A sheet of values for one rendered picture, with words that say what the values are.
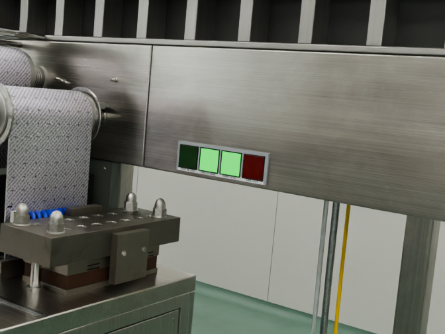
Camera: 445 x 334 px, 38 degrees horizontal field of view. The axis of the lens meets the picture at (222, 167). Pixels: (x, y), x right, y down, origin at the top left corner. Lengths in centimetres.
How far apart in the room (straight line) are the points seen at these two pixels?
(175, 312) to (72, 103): 55
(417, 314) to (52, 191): 86
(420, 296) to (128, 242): 64
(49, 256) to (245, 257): 304
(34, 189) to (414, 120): 83
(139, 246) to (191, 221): 305
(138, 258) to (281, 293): 277
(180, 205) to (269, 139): 318
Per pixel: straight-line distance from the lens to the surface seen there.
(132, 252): 147
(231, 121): 146
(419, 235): 146
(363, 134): 131
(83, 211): 155
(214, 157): 148
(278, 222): 413
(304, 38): 139
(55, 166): 156
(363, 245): 389
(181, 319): 160
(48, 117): 153
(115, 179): 173
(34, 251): 137
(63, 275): 140
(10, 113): 146
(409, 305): 149
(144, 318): 149
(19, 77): 177
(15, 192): 150
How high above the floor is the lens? 133
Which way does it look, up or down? 6 degrees down
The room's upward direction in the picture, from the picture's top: 5 degrees clockwise
